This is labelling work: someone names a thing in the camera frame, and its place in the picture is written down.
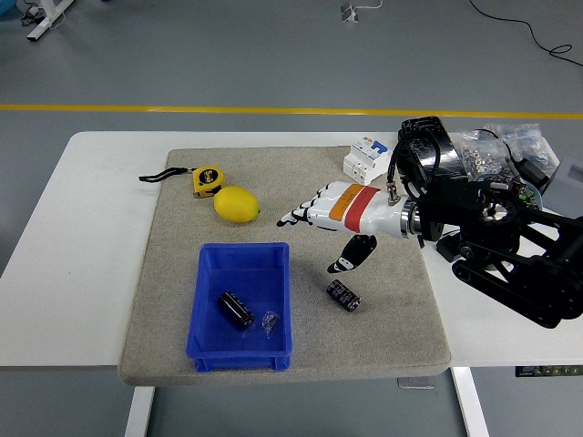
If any small clear plastic piece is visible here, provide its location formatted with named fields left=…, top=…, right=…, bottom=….
left=260, top=310, right=281, bottom=339

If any grey-brown mat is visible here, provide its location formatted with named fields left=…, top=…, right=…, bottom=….
left=117, top=145, right=453, bottom=388

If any clear bag of small parts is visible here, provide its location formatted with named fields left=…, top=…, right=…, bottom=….
left=485, top=121, right=561, bottom=170

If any glossy black wrapped case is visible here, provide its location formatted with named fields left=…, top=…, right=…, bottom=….
left=396, top=116, right=470, bottom=192

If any light blue bowl of batteries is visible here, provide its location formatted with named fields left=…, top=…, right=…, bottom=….
left=489, top=174, right=546, bottom=211

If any blue plastic box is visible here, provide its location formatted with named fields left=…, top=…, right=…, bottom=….
left=185, top=241, right=293, bottom=373

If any grey box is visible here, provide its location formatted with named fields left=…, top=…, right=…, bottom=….
left=541, top=155, right=583, bottom=215

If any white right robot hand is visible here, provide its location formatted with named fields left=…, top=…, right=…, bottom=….
left=276, top=180, right=410, bottom=274

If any plain black cylindrical battery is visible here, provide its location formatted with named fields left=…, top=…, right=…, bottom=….
left=217, top=290, right=255, bottom=330

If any white desk frame foot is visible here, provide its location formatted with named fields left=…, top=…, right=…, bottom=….
left=26, top=0, right=75, bottom=44

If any table height control panel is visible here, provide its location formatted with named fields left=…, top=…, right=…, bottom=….
left=515, top=365, right=583, bottom=378

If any yellow tape measure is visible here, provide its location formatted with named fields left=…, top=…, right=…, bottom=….
left=138, top=165, right=225, bottom=199

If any white circuit breaker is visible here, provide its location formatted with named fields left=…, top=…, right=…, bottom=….
left=343, top=137, right=395, bottom=187

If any black floor cable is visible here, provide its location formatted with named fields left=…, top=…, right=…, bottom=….
left=468, top=0, right=583, bottom=69

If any grey under-table bracket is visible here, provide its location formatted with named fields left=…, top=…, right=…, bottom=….
left=396, top=376, right=436, bottom=391

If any white table leg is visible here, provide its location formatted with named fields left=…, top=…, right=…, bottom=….
left=123, top=386, right=156, bottom=437
left=450, top=366, right=491, bottom=437

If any black battery with white print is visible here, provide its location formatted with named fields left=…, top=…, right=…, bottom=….
left=325, top=278, right=363, bottom=314

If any small black charger block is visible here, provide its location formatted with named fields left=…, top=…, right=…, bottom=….
left=518, top=157, right=552, bottom=188

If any yellow lemon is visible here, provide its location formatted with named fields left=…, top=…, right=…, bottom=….
left=213, top=185, right=261, bottom=224

